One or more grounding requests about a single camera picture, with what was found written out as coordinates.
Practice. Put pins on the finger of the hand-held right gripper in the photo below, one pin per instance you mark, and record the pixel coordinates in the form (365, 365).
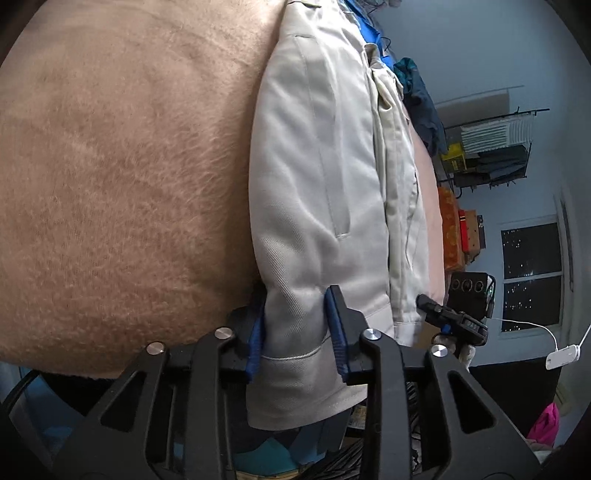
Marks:
(425, 303)

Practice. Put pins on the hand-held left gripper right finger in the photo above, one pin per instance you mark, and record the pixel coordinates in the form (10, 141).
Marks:
(336, 332)

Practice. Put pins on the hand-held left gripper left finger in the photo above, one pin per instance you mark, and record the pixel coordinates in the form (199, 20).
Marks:
(256, 341)

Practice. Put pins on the white and blue jacket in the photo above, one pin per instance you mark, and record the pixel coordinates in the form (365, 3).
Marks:
(300, 207)

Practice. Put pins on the black clothes rack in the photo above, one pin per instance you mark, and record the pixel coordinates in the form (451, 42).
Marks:
(531, 113)

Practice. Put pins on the black box device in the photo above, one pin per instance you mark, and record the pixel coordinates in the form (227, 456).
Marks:
(471, 288)

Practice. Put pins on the orange box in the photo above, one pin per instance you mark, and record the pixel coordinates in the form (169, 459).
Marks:
(450, 230)

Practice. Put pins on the red box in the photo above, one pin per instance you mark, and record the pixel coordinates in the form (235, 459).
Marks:
(463, 235)

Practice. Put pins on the dark purple box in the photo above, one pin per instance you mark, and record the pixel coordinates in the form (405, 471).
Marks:
(481, 230)

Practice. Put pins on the tan box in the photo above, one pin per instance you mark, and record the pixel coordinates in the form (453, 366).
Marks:
(472, 217)

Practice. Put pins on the window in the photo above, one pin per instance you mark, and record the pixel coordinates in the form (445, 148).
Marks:
(531, 249)

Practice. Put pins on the white power adapter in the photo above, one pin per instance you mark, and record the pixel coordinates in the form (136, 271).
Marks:
(563, 356)

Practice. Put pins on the pink cloth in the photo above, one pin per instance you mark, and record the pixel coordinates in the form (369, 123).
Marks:
(545, 424)

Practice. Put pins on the yellow box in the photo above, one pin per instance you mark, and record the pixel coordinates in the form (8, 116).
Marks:
(453, 159)

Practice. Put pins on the striped white towel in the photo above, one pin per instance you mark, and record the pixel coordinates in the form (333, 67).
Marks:
(496, 134)

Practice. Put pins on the dark garment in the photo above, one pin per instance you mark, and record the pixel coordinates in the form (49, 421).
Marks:
(420, 97)

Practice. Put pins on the tan blanket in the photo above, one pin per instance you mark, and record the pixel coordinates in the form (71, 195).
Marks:
(115, 184)

